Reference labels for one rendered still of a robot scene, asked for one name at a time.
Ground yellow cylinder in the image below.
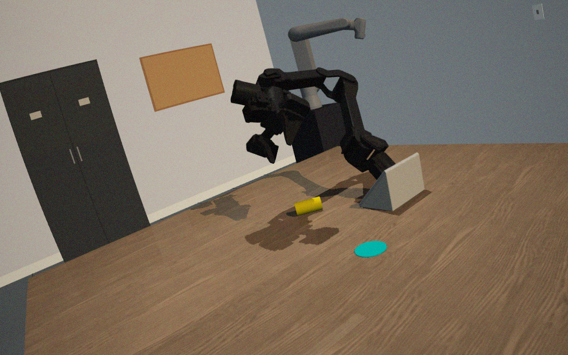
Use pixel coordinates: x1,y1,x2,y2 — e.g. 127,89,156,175
294,196,323,216

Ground cyan circle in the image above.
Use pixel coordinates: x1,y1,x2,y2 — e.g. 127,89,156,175
355,241,387,257

